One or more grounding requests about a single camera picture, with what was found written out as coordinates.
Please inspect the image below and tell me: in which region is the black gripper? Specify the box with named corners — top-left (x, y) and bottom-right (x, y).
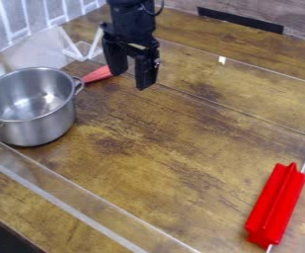
top-left (101, 22), bottom-right (160, 90)

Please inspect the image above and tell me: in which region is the silver metal pot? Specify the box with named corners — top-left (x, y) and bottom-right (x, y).
top-left (0, 67), bottom-right (85, 146)

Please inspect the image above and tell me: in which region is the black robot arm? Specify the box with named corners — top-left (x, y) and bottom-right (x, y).
top-left (99, 0), bottom-right (162, 90)

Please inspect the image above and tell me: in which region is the clear acrylic triangle stand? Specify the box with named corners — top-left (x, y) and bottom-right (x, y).
top-left (57, 27), bottom-right (103, 61)

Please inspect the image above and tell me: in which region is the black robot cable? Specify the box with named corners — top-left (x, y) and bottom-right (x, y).
top-left (141, 0), bottom-right (165, 18)

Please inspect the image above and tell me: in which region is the red plastic bracket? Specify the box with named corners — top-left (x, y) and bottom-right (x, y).
top-left (245, 162), bottom-right (305, 250)

